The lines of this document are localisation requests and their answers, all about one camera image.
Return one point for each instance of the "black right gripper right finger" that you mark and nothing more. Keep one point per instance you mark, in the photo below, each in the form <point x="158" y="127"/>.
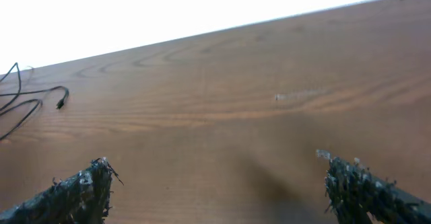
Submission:
<point x="357" y="196"/>

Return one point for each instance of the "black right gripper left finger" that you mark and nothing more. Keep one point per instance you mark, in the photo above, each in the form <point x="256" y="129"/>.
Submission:
<point x="82" y="198"/>

